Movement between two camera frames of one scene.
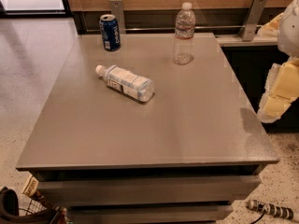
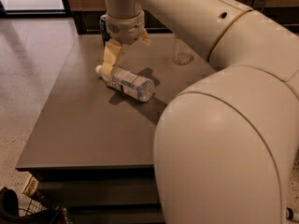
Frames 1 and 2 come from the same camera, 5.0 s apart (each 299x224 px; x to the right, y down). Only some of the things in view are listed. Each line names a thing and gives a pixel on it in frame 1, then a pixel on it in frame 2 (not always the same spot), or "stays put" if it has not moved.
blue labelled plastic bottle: x=126 y=82 stays put
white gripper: x=290 y=32 -> x=126 y=28
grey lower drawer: x=194 y=214 stays put
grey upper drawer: x=58 y=190 stays put
